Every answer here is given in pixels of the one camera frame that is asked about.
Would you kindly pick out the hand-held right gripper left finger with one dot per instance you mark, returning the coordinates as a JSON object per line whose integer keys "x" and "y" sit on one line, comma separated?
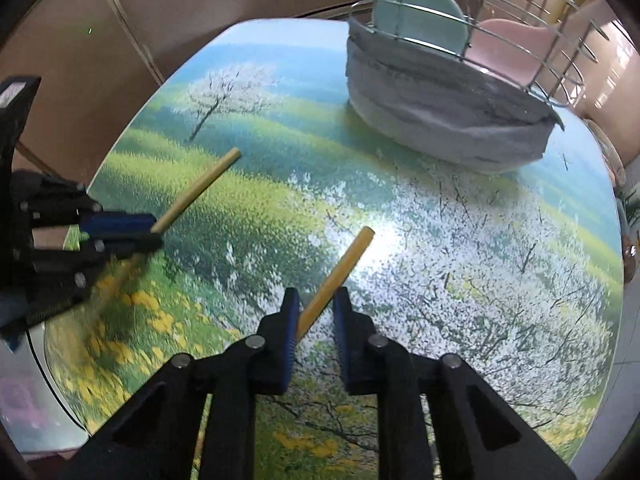
{"x": 295, "y": 340}

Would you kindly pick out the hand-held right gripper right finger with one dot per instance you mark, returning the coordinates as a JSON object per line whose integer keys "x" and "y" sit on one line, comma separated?
{"x": 340, "y": 330}

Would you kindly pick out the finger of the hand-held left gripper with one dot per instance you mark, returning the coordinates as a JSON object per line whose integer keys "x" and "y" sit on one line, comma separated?
{"x": 125, "y": 223}
{"x": 130, "y": 245}

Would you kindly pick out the light blue ceramic spoon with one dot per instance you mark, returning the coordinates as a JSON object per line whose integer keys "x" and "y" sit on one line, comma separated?
{"x": 415, "y": 15}

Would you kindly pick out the pink ceramic spoon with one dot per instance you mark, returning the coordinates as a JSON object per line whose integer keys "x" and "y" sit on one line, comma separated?
{"x": 510, "y": 50}

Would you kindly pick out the white plastic bucket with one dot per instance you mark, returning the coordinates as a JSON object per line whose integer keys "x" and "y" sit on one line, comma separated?
{"x": 612, "y": 160}

